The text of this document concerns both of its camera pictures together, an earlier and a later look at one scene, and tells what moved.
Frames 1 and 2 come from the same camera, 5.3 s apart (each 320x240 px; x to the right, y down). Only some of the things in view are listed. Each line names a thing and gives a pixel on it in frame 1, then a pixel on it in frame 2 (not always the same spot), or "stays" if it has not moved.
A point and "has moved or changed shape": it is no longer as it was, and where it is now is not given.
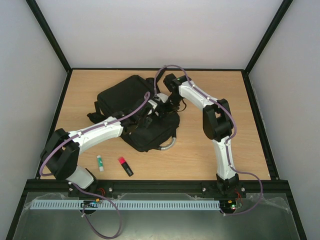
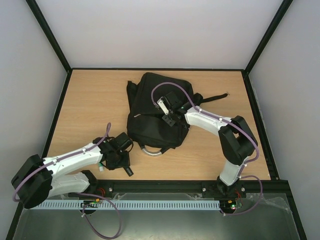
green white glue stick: [100, 163] stays
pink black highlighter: [125, 166] stays
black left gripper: [147, 124] → [126, 162]
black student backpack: [130, 101] has moved or changed shape
